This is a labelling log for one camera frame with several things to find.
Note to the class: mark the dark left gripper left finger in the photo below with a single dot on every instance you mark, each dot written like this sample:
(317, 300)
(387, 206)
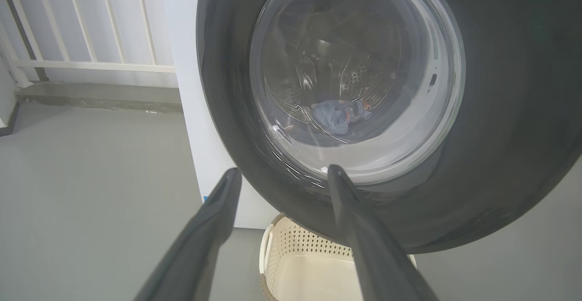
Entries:
(200, 246)

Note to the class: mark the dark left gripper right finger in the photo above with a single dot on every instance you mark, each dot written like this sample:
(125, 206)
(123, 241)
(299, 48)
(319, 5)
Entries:
(377, 264)

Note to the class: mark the blue garment small orange prints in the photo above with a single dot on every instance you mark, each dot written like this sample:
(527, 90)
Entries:
(334, 115)

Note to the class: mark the black round glass washer door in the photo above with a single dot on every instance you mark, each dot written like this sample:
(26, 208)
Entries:
(509, 110)

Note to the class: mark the white front-load washing machine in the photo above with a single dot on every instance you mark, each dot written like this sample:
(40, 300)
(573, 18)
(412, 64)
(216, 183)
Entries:
(191, 110)

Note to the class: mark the stainless steel washer drum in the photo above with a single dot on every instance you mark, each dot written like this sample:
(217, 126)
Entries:
(327, 55)

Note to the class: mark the cream perforated laundry basket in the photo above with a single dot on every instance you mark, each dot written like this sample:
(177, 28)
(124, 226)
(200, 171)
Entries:
(309, 273)

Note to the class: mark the white metal railing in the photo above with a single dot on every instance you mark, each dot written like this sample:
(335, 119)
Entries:
(91, 66)

